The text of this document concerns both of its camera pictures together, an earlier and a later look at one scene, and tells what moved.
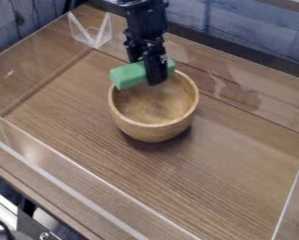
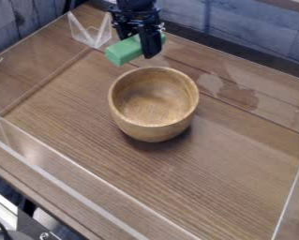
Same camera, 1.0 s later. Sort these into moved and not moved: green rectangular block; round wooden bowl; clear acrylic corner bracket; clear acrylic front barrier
Moved: green rectangular block
Not moved: round wooden bowl; clear acrylic corner bracket; clear acrylic front barrier
